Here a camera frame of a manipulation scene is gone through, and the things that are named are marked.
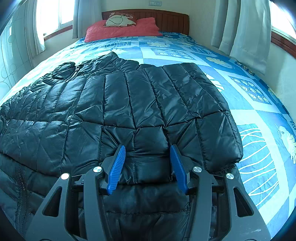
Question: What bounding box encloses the window with wooden sill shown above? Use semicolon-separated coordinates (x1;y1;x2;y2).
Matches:
36;0;75;40
269;0;296;58

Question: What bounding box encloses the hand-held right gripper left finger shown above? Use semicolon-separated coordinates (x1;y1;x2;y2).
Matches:
24;145;126;241

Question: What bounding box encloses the black puffer jacket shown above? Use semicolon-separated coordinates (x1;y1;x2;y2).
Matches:
0;51;244;241

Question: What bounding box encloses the blue patterned bed sheet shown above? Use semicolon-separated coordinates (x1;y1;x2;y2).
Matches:
0;31;296;239

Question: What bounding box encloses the sheer white curtain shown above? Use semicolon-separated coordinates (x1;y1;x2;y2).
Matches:
25;0;47;55

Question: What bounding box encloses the wooden headboard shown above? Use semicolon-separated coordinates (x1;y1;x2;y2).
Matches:
102;9;190;36

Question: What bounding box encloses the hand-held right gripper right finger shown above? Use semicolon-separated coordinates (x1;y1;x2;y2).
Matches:
170;144;272;241

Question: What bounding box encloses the cream printed cushion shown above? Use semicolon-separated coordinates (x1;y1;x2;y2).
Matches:
103;13;137;27

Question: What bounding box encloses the red pillow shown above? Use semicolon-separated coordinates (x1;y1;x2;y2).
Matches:
84;17;163;43

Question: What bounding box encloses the grey curtain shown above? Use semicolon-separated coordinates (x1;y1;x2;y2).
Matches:
211;0;272;76
72;0;87;39

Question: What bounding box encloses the frosted glass wardrobe door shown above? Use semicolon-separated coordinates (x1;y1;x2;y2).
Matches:
0;5;33;98

